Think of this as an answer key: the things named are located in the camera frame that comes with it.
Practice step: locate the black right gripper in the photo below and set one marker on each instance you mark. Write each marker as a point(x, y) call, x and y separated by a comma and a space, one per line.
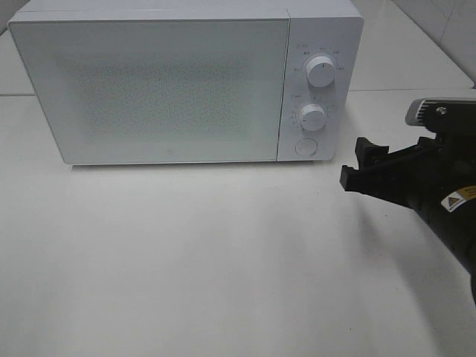
point(435, 177)

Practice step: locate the round white door button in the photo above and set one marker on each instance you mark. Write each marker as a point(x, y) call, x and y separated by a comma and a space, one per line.
point(306, 147)

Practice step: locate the white microwave knob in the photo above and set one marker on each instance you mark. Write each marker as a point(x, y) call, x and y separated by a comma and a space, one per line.
point(312, 117)
point(320, 71)

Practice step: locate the white microwave door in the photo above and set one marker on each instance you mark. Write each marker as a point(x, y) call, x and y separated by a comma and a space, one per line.
point(158, 92)

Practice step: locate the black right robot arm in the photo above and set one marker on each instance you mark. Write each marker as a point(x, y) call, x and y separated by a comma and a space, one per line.
point(458, 238)

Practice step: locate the white microwave oven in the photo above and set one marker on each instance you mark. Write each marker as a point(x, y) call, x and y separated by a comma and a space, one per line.
point(331, 28)

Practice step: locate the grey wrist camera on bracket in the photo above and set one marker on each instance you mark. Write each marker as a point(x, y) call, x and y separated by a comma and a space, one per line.
point(443, 115)

